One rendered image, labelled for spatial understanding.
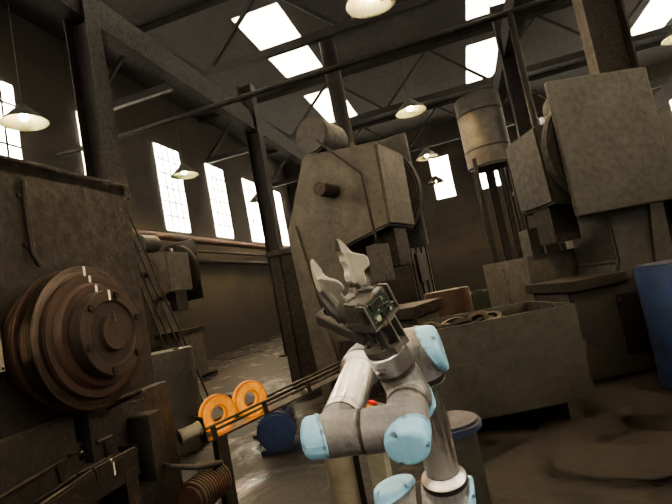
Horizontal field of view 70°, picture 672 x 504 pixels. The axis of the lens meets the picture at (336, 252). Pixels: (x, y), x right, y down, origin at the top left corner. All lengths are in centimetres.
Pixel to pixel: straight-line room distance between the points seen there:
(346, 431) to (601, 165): 369
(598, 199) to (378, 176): 170
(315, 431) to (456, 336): 253
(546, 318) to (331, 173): 207
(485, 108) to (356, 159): 631
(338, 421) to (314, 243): 348
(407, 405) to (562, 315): 277
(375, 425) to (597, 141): 372
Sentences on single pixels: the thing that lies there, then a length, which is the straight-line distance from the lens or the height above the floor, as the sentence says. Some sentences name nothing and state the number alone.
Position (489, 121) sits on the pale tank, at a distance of 1012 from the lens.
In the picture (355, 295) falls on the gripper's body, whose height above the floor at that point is 109.
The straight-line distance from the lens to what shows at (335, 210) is 416.
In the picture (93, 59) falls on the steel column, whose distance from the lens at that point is 689.
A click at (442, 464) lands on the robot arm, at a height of 64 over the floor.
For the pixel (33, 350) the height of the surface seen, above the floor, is 110.
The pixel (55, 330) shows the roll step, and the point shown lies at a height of 115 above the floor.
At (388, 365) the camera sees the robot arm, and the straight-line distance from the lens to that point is 87.
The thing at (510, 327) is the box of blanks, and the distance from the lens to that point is 343.
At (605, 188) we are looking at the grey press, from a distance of 426.
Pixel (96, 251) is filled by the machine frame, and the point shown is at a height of 144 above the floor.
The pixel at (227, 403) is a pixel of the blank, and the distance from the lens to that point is 215.
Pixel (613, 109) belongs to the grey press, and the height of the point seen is 211.
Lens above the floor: 110
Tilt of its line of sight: 5 degrees up
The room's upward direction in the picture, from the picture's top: 11 degrees counter-clockwise
